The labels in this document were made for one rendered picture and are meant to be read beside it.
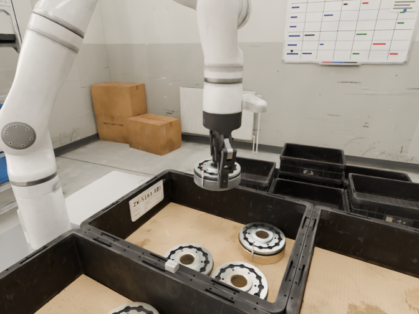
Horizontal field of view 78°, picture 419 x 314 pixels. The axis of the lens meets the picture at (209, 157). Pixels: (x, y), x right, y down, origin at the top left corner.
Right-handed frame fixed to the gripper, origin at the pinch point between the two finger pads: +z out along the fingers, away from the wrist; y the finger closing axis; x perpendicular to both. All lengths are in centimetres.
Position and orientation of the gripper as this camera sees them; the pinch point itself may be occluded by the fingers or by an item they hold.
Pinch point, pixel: (220, 176)
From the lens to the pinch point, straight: 54.8
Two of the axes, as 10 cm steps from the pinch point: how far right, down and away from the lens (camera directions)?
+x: 9.8, -0.6, 1.8
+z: -0.1, 9.2, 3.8
